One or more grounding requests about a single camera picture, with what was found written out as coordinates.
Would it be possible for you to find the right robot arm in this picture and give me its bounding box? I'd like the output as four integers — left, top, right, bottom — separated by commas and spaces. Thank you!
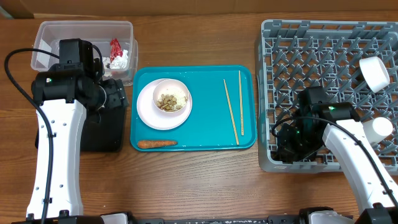
271, 103, 397, 223

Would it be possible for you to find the red snack wrapper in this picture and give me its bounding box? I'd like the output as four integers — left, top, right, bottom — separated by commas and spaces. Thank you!
109, 39, 123, 62

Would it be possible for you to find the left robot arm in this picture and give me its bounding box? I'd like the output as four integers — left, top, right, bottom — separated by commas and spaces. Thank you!
26, 64, 129, 220

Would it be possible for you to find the white tissue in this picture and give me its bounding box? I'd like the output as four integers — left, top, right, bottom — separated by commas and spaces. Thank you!
110, 50, 128, 70

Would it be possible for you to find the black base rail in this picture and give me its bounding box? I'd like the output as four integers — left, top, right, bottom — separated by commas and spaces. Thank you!
12, 207, 355, 224

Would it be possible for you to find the teal serving tray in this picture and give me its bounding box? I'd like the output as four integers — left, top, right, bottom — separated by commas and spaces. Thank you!
130, 65, 257, 152

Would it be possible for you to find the wooden chopstick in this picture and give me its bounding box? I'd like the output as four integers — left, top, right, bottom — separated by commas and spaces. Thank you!
238, 70, 244, 136
223, 79, 239, 146

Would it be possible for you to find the pink bowl with food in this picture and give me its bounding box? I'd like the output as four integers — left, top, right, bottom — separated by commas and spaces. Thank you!
152, 79, 190, 113

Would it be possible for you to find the white bowl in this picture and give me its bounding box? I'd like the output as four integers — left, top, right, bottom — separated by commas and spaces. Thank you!
359, 57, 390, 93

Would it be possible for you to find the orange carrot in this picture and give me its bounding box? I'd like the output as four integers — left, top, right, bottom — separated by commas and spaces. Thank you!
137, 140, 178, 149

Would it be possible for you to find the white cup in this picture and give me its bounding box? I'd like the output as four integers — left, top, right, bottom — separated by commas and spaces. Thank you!
363, 117, 393, 146

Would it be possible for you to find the grey dishwasher rack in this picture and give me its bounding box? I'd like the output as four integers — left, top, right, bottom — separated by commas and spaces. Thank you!
255, 20, 397, 173

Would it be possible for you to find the clear plastic storage bin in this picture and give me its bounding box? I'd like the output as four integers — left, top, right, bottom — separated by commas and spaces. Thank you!
33, 21, 138, 86

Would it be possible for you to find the black plastic tray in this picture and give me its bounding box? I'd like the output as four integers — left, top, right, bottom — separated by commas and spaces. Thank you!
35, 100, 126, 163

